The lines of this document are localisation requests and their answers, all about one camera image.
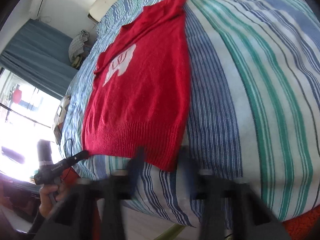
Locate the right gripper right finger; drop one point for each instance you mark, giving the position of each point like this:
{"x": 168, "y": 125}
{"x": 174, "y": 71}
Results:
{"x": 212, "y": 191}

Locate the pile of striped clothes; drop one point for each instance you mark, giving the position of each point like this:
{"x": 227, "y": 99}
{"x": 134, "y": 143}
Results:
{"x": 78, "y": 48}

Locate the teal window curtain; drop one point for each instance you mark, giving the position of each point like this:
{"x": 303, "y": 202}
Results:
{"x": 38, "y": 53}

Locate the red knit sweater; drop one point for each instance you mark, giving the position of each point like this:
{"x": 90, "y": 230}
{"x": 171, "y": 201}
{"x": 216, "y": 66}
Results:
{"x": 141, "y": 89}

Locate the patterned beige pillow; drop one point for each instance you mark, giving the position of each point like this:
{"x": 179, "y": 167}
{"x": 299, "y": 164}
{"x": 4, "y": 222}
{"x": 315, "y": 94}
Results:
{"x": 59, "y": 118}

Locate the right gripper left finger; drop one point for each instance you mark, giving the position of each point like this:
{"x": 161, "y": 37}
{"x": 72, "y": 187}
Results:
{"x": 117, "y": 187}

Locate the person's left hand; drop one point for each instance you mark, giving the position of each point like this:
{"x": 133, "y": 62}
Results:
{"x": 46, "y": 202}

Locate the orange fleece clothing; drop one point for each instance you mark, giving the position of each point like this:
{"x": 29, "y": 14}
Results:
{"x": 301, "y": 226}

